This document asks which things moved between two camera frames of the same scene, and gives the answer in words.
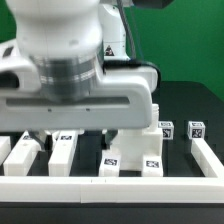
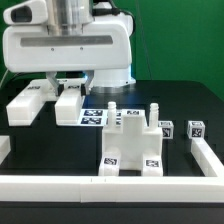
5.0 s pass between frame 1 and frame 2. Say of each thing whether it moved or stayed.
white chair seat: stayed
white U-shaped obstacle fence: stayed
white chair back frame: moved
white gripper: moved
